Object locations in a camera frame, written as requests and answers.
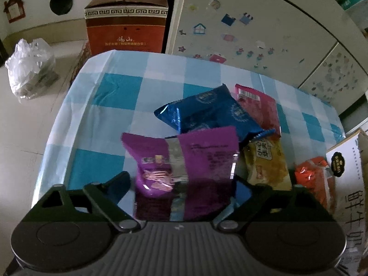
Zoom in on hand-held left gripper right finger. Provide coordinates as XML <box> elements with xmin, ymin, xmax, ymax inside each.
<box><xmin>213</xmin><ymin>177</ymin><xmax>335</xmax><ymax>233</ymax></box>

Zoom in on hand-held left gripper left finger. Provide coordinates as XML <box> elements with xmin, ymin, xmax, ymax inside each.
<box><xmin>33</xmin><ymin>171</ymin><xmax>141</xmax><ymax>233</ymax></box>

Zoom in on purple snack packet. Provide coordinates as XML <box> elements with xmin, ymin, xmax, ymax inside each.
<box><xmin>121</xmin><ymin>126</ymin><xmax>240</xmax><ymax>221</ymax></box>

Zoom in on pink snack packet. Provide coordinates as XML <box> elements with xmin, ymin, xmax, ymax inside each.
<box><xmin>234</xmin><ymin>83</ymin><xmax>282</xmax><ymax>137</ymax></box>

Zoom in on blue snack packet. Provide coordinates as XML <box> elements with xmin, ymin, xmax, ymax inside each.
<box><xmin>154</xmin><ymin>83</ymin><xmax>276</xmax><ymax>144</ymax></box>

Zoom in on white cardboard box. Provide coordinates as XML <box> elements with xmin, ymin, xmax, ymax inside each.
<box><xmin>325</xmin><ymin>129</ymin><xmax>368</xmax><ymax>276</ymax></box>

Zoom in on yellow snack packet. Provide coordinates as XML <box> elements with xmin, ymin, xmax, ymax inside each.
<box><xmin>241</xmin><ymin>136</ymin><xmax>293</xmax><ymax>191</ymax></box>

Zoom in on orange snack packet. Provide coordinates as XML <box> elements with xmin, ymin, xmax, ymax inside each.
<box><xmin>295</xmin><ymin>157</ymin><xmax>337</xmax><ymax>213</ymax></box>

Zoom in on blue checkered tablecloth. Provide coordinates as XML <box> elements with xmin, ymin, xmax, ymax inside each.
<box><xmin>32</xmin><ymin>50</ymin><xmax>345</xmax><ymax>222</ymax></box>

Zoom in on clear plastic bag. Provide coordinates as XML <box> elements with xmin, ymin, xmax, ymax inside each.
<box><xmin>5</xmin><ymin>38</ymin><xmax>58</xmax><ymax>101</ymax></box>

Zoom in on brown cardboard box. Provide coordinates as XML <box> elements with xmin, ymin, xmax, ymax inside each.
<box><xmin>84</xmin><ymin>0</ymin><xmax>170</xmax><ymax>56</ymax></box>

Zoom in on white cabinet with stickers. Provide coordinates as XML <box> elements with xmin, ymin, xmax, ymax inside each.
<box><xmin>165</xmin><ymin>0</ymin><xmax>368</xmax><ymax>115</ymax></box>

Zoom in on red house wall sticker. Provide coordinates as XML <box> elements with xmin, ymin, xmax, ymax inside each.
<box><xmin>3</xmin><ymin>0</ymin><xmax>26</xmax><ymax>23</ymax></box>

